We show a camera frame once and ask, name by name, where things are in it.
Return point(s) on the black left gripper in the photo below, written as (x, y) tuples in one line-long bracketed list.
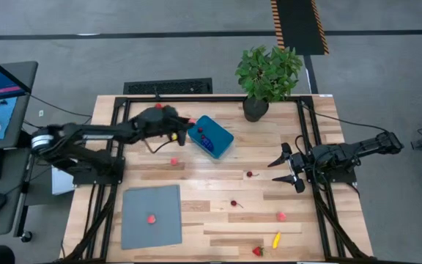
[(156, 121)]

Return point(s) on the black aluminium table frame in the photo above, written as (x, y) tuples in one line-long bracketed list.
[(214, 99)]

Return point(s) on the large yellow toy banana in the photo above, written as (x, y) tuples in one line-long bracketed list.
[(276, 240)]

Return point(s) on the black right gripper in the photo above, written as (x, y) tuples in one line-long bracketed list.
[(299, 165)]

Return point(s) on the black rubber floor mat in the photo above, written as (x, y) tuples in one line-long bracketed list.
[(167, 86)]

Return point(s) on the red toy strawberry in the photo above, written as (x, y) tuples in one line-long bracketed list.
[(257, 251)]

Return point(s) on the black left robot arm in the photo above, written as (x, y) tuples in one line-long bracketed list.
[(86, 132)]

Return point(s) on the small white floor tag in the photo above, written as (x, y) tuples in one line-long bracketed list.
[(41, 113)]

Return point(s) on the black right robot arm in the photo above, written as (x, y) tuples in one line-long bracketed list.
[(343, 154)]

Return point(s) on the green potted plant black pot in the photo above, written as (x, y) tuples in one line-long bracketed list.
[(266, 73)]

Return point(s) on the blue tupperware container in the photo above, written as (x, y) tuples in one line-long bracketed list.
[(220, 137)]

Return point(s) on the grey cloth mat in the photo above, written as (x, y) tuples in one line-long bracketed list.
[(141, 205)]

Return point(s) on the grey computer desk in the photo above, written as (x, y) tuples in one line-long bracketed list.
[(13, 205)]

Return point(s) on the white box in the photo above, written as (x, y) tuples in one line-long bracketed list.
[(61, 183)]

